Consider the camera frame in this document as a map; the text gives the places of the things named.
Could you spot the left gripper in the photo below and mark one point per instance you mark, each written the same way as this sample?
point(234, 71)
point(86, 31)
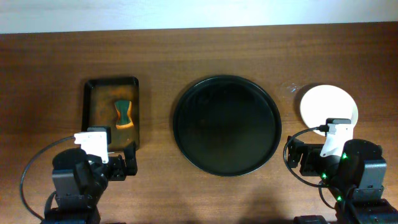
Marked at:
point(121, 165)

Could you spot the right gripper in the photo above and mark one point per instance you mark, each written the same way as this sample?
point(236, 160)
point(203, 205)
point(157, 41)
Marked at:
point(306, 156)

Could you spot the white plate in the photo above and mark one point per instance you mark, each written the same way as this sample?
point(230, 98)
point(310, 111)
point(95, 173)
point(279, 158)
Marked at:
point(327, 101)

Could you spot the orange green sponge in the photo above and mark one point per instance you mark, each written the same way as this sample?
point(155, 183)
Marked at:
point(123, 109)

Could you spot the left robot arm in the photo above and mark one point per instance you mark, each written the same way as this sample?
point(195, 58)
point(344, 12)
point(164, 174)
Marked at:
point(55, 214)

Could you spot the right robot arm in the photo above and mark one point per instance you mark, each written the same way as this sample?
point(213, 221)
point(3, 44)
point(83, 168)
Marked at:
point(380, 211)

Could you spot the black rectangular tray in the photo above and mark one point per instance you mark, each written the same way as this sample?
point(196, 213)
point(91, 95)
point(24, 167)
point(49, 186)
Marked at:
point(99, 96)

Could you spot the round black tray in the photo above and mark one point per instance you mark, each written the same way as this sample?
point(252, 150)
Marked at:
point(226, 125)

